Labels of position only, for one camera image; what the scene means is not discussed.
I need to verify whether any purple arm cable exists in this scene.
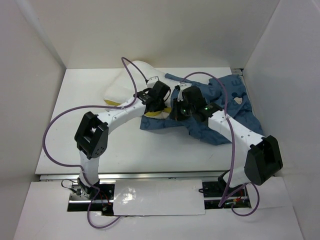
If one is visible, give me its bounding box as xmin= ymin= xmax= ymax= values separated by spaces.
xmin=42 ymin=56 xmax=150 ymax=228
xmin=178 ymin=71 xmax=261 ymax=217

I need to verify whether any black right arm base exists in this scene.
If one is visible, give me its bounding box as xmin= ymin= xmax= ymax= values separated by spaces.
xmin=198 ymin=180 xmax=252 ymax=210

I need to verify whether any blue cartoon print pillowcase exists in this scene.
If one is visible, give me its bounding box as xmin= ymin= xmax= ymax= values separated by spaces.
xmin=139 ymin=72 xmax=264 ymax=146

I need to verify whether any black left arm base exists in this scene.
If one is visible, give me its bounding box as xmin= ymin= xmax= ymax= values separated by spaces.
xmin=61 ymin=178 xmax=116 ymax=214

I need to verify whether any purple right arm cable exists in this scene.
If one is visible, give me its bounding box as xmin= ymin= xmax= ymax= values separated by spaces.
xmin=178 ymin=71 xmax=261 ymax=217

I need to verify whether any white pillow yellow trim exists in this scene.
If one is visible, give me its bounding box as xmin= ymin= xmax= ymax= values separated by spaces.
xmin=103 ymin=60 xmax=174 ymax=106

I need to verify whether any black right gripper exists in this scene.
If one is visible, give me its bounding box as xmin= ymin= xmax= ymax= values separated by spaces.
xmin=169 ymin=97 xmax=195 ymax=122

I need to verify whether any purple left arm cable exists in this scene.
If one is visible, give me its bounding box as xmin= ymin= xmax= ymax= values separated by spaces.
xmin=42 ymin=56 xmax=150 ymax=228

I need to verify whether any white cover plate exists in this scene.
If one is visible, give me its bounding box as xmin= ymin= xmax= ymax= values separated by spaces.
xmin=113 ymin=179 xmax=206 ymax=216

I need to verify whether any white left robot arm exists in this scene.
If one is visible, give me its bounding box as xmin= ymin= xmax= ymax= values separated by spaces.
xmin=74 ymin=80 xmax=171 ymax=200

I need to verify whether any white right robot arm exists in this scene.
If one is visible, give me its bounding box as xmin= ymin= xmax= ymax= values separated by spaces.
xmin=170 ymin=84 xmax=283 ymax=196

